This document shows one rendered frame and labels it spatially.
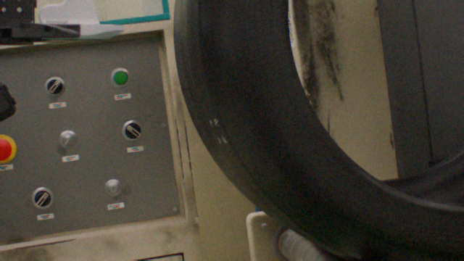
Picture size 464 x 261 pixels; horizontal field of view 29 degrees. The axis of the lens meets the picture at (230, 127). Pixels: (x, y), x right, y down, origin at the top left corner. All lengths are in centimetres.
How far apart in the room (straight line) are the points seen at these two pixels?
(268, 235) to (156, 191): 43
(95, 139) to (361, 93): 55
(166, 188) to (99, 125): 17
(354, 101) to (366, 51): 8
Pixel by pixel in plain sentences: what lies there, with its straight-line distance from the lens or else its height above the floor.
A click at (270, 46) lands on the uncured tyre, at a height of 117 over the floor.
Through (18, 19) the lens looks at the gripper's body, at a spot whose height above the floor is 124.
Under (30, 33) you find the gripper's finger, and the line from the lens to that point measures 95.
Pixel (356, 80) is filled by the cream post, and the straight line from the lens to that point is 133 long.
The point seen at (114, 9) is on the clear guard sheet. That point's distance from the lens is 164.
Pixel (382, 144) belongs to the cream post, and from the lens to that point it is 135.
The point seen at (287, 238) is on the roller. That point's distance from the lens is 125.
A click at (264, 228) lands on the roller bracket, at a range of 128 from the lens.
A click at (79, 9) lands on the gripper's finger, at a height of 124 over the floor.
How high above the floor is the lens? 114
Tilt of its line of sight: 3 degrees down
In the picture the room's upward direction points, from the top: 7 degrees counter-clockwise
